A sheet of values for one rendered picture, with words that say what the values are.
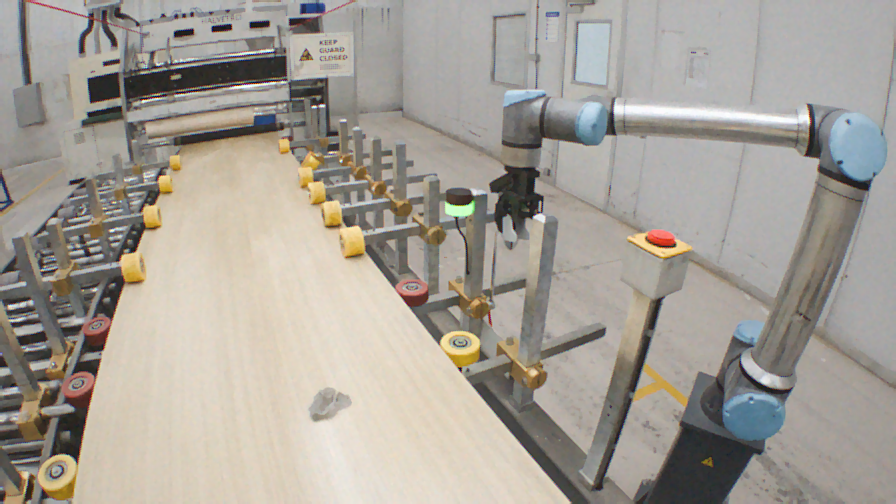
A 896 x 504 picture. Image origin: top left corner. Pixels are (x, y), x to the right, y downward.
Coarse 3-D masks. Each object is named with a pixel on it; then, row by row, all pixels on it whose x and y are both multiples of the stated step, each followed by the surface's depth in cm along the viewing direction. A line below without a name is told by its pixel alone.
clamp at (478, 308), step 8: (448, 288) 123; (456, 288) 118; (464, 296) 115; (480, 296) 115; (464, 304) 115; (472, 304) 113; (480, 304) 112; (488, 304) 114; (464, 312) 116; (472, 312) 112; (480, 312) 113
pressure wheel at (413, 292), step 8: (408, 280) 114; (416, 280) 114; (400, 288) 110; (408, 288) 111; (416, 288) 111; (424, 288) 111; (400, 296) 109; (408, 296) 108; (416, 296) 108; (424, 296) 110; (408, 304) 109; (416, 304) 109
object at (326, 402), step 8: (320, 392) 75; (328, 392) 76; (320, 400) 73; (328, 400) 74; (336, 400) 74; (344, 400) 75; (312, 408) 72; (320, 408) 72; (328, 408) 73; (336, 408) 73; (312, 416) 70; (320, 416) 71; (328, 416) 71
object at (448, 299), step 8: (496, 280) 125; (504, 280) 125; (512, 280) 125; (520, 280) 125; (488, 288) 121; (496, 288) 122; (504, 288) 123; (512, 288) 125; (520, 288) 126; (432, 296) 116; (440, 296) 116; (448, 296) 116; (456, 296) 117; (488, 296) 122; (424, 304) 113; (432, 304) 114; (440, 304) 116; (448, 304) 117; (456, 304) 118; (416, 312) 113; (424, 312) 114
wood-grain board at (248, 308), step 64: (192, 192) 184; (256, 192) 182; (192, 256) 125; (256, 256) 126; (320, 256) 127; (128, 320) 92; (192, 320) 95; (256, 320) 96; (320, 320) 98; (384, 320) 99; (128, 384) 73; (192, 384) 76; (256, 384) 77; (320, 384) 79; (384, 384) 80; (448, 384) 80; (128, 448) 59; (192, 448) 62; (256, 448) 64; (320, 448) 65; (384, 448) 66; (448, 448) 66; (512, 448) 66
